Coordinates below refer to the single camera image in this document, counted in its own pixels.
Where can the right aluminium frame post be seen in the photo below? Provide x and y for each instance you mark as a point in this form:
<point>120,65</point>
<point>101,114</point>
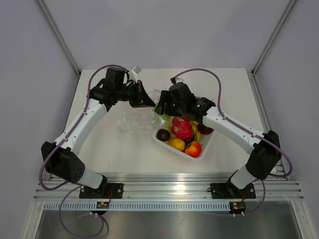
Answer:
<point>274,35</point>

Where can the right black mount plate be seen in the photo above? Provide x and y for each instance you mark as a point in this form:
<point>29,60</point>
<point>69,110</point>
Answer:
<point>228,191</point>

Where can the pink dragon fruit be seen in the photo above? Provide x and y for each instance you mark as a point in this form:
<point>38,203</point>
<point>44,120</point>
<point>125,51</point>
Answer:
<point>181,128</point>

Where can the white plastic basket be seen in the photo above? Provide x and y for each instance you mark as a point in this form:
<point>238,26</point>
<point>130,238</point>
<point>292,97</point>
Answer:
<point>205,141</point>

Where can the dark red plum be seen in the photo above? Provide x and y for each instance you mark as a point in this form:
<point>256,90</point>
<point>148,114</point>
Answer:
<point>204,130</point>

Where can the aluminium frame post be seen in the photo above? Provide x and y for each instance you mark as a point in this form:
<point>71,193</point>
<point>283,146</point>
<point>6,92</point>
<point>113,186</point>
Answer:
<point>274,35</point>
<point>44,9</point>

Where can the red orange persimmon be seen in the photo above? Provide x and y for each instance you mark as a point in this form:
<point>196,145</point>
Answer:
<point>193,149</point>

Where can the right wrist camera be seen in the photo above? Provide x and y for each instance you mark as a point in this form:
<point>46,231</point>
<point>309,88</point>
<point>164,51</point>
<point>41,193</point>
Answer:
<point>175,80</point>

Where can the white slotted cable duct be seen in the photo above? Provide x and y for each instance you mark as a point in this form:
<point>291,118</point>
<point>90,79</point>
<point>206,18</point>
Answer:
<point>137,206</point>

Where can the dark purple mangosteen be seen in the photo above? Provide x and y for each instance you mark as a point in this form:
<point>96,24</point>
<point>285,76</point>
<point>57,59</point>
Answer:
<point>163,135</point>

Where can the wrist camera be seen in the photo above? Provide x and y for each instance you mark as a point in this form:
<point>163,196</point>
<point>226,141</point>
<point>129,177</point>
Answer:
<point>133,73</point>
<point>175,80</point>

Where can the left aluminium frame post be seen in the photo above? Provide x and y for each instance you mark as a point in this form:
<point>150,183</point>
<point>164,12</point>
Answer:
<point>44,9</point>

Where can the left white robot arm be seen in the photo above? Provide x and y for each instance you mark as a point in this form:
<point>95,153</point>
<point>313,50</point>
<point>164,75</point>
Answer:
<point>60,157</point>

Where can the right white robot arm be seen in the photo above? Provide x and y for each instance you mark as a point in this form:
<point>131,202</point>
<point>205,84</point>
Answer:
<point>263,148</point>

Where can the green cabbage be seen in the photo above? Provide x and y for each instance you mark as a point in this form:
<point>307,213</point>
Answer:
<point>162,117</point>

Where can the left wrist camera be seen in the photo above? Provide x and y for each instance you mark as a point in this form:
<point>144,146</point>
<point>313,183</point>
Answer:
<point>133,73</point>

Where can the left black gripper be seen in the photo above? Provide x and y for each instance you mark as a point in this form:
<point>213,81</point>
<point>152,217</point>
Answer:
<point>141,99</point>

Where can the black mount plate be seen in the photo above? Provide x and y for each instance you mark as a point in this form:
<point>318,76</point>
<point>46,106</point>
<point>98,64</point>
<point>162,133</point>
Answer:
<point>228,191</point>
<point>108,190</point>

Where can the left black mount plate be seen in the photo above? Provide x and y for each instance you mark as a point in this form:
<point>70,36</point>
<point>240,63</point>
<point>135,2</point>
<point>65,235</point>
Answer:
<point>108,190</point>

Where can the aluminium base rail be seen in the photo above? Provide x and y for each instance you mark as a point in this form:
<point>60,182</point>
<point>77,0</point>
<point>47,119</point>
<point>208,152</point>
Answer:
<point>193,187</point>

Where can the yellow lemon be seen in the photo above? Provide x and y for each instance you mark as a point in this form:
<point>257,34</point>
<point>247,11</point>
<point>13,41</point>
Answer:
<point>177,143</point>

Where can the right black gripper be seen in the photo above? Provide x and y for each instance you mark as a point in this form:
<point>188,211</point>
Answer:
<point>166,97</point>

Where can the clear zip top bag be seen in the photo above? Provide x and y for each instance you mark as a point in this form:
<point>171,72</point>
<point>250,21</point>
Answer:
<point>139,120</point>

